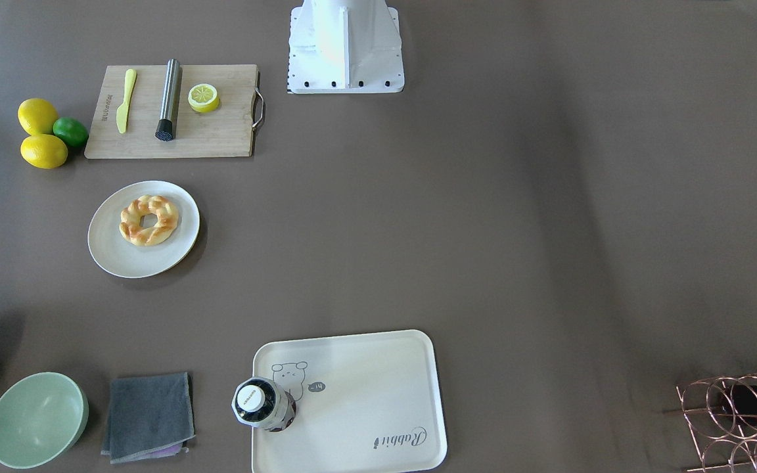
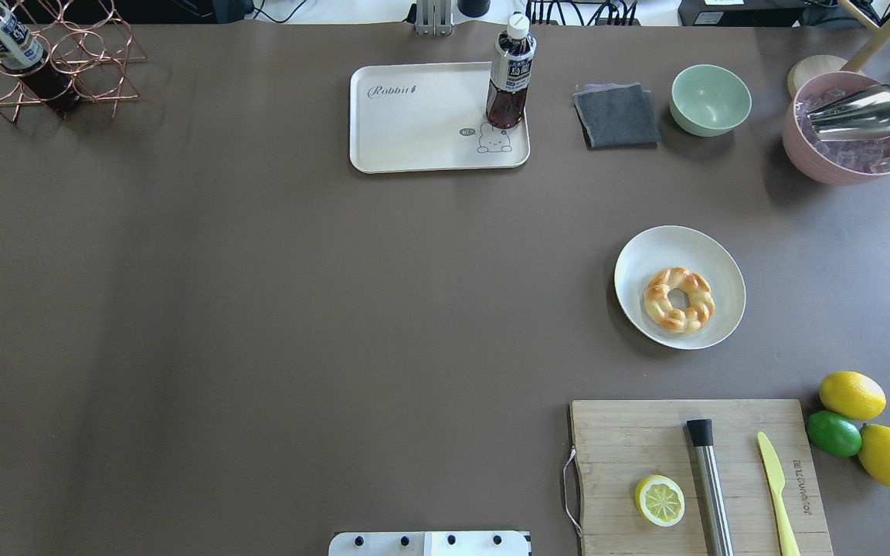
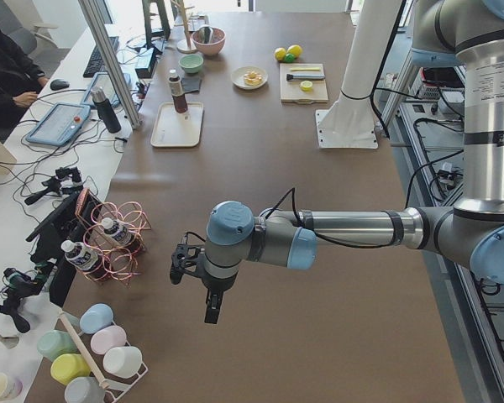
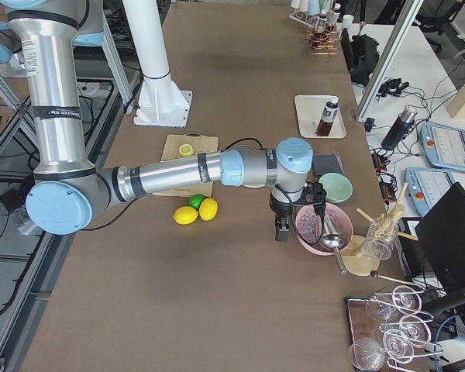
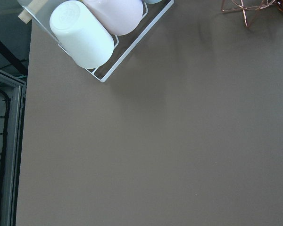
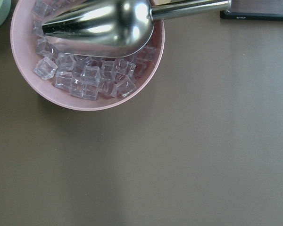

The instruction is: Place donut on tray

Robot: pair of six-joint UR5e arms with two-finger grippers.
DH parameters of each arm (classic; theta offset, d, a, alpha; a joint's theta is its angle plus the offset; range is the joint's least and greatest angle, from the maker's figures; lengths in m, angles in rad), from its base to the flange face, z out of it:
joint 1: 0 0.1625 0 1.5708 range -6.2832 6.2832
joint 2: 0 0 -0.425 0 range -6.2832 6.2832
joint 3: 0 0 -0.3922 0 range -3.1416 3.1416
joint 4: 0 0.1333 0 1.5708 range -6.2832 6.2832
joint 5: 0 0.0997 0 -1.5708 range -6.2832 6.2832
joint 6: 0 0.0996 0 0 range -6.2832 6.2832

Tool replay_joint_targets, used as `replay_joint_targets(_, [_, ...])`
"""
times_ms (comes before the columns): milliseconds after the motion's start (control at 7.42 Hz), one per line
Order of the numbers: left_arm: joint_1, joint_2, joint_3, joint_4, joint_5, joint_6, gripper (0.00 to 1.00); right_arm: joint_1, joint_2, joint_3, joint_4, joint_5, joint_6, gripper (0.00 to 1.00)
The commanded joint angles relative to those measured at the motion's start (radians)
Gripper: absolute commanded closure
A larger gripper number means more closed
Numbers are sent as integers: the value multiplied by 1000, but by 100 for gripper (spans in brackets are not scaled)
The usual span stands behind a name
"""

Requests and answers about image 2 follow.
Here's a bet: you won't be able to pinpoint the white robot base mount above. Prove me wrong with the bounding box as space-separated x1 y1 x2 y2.
328 529 532 555

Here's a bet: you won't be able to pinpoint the mint green bowl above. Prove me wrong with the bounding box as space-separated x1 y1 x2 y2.
670 64 752 137

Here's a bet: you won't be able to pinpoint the green lime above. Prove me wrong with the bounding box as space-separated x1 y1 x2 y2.
805 409 862 458

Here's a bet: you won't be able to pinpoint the dark tea bottle on tray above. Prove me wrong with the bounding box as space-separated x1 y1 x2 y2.
485 12 536 129

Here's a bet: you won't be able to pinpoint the round wooden lid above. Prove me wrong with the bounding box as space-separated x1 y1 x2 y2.
787 54 850 97

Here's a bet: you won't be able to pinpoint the copper wire bottle rack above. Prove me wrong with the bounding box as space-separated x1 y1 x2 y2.
0 1 148 123

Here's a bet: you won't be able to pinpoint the steel muddler with black tip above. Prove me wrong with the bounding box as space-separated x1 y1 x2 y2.
686 419 735 555

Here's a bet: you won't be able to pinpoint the grey folded cloth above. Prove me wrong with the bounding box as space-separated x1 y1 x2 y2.
572 83 661 149

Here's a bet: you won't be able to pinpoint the yellow plastic knife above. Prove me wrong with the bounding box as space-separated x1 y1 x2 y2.
756 432 801 556

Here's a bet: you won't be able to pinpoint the braided ring donut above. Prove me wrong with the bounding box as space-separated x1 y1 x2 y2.
643 266 716 334

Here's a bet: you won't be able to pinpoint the pink ice bucket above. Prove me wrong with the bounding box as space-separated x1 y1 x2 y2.
782 73 890 185

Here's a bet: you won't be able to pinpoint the cream rabbit serving tray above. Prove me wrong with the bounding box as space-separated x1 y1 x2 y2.
348 61 531 174

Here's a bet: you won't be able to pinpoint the white round plate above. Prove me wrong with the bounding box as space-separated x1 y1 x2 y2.
614 225 746 351

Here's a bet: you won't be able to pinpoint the half lemon slice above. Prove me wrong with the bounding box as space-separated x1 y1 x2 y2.
634 474 685 527

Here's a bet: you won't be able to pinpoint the tea bottle in rack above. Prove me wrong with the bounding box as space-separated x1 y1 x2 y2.
0 1 82 114

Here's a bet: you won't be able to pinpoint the upper yellow lemon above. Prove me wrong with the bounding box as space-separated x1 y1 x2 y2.
818 371 887 420

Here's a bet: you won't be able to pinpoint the silver metal scoop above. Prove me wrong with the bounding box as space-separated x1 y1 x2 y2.
807 83 890 141

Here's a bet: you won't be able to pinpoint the bamboo cutting board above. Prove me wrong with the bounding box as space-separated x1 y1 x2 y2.
571 400 833 555

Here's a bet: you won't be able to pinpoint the wooden stand legs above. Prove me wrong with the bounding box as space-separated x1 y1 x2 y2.
837 1 890 73

